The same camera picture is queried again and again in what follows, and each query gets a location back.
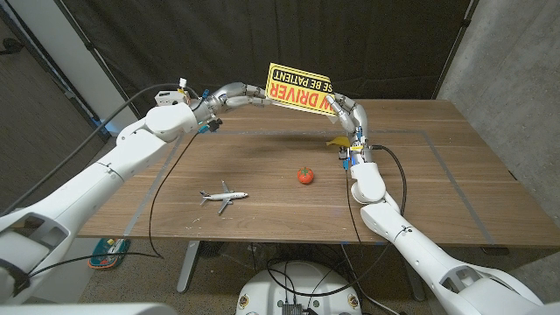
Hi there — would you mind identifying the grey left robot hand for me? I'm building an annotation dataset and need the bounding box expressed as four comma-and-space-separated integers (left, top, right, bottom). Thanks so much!
190, 81, 275, 132

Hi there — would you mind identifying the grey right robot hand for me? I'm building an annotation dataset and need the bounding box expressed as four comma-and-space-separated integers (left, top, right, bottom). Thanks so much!
325, 92, 375, 166

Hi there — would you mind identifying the yellow new driver bumper sticker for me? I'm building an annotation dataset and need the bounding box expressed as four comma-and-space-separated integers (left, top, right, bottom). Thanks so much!
264, 62, 338, 126

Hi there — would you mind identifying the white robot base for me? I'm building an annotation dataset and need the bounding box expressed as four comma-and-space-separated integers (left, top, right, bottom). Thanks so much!
234, 261, 363, 315

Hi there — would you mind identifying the red toy tomato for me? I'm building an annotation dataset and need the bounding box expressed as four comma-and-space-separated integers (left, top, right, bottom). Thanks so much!
296, 166, 315, 186

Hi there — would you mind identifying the white toy airplane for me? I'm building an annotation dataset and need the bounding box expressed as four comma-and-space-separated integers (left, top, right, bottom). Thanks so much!
199, 179, 249, 215

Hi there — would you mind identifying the teal orange plastic toy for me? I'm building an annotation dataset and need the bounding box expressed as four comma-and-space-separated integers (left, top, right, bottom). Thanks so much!
87, 237, 131, 270

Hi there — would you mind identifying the black backdrop curtain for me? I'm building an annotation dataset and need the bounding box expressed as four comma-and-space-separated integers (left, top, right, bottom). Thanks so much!
54, 0, 480, 122

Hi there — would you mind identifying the black backdrop stand pole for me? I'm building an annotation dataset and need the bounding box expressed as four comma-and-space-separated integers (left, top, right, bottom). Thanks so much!
431, 0, 480, 101
54, 0, 144, 123

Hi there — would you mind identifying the grey table leg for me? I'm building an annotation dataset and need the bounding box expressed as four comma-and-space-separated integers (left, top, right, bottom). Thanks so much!
400, 251, 426, 302
177, 240, 202, 293

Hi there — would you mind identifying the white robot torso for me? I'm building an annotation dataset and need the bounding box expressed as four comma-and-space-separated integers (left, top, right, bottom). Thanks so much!
0, 302, 179, 315

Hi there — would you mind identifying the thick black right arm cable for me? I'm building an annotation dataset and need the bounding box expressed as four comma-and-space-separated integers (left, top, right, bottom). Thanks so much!
265, 143, 408, 298

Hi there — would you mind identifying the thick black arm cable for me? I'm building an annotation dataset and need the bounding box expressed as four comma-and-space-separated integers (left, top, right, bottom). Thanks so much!
265, 143, 408, 298
0, 82, 183, 218

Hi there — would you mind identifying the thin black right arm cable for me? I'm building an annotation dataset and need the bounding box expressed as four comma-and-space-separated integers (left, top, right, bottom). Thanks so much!
344, 168, 363, 259

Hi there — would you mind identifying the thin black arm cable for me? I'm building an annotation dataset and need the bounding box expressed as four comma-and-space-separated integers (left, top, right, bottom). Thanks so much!
344, 168, 363, 259
25, 130, 200, 279

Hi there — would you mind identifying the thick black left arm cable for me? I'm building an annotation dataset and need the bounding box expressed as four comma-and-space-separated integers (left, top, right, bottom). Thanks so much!
0, 82, 183, 218

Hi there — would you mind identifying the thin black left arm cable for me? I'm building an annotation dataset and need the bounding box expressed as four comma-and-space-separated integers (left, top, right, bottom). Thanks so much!
25, 130, 200, 279

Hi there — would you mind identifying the black door handle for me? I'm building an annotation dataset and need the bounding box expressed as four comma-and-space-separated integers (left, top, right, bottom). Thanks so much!
0, 38, 26, 57

